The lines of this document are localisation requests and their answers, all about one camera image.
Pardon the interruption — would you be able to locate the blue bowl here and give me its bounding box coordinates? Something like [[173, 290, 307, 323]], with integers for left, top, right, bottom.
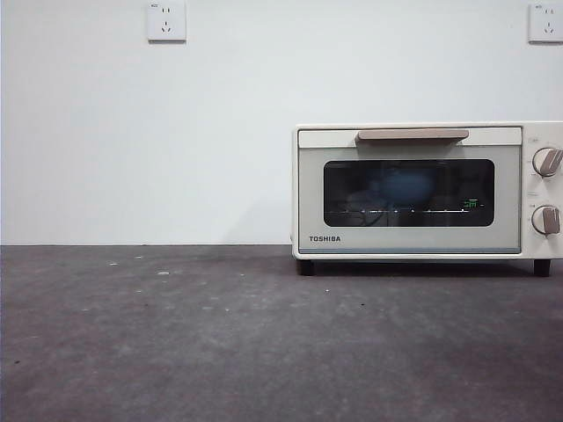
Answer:
[[373, 169, 435, 208]]

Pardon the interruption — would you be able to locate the cream toaster oven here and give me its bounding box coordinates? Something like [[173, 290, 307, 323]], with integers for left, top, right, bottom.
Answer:
[[290, 121, 563, 278]]

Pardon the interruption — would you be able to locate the beige oven knob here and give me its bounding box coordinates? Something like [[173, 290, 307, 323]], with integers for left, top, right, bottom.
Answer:
[[530, 204, 563, 235], [530, 147, 563, 178]]

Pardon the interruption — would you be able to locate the white wall socket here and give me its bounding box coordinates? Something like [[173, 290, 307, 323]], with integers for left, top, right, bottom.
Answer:
[[147, 0, 187, 44], [528, 2, 563, 44]]

